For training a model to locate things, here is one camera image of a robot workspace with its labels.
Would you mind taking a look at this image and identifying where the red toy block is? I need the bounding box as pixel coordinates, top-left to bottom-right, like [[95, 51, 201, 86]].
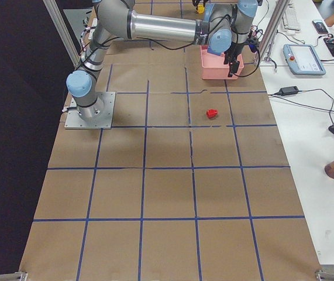
[[206, 109, 218, 119]]

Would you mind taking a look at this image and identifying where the yellow toy block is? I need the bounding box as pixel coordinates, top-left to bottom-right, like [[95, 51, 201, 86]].
[[196, 4, 205, 14]]

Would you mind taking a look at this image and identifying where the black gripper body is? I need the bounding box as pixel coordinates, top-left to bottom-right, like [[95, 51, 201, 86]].
[[192, 0, 208, 6], [223, 32, 260, 64]]

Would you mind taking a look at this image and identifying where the black smartphone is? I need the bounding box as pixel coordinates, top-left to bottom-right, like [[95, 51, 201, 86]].
[[312, 20, 329, 34]]

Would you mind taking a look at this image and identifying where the aluminium frame post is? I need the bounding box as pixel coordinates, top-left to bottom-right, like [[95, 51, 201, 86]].
[[259, 0, 289, 61]]

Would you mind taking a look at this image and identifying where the blue teach pendant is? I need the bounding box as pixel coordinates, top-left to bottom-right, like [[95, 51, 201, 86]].
[[283, 44, 326, 76]]

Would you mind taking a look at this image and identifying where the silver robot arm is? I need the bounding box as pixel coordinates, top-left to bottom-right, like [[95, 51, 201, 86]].
[[66, 1, 259, 121]]

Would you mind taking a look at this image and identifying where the white keyboard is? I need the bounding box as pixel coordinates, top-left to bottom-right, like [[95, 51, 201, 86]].
[[282, 1, 301, 33]]

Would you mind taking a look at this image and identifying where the black power adapter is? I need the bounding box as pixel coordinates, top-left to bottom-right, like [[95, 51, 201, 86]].
[[274, 86, 299, 97]]

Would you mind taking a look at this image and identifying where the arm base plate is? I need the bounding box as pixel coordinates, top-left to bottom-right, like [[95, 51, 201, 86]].
[[64, 92, 116, 129]]

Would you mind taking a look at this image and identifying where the pink plastic box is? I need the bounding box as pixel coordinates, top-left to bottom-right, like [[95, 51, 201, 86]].
[[200, 46, 237, 80]]

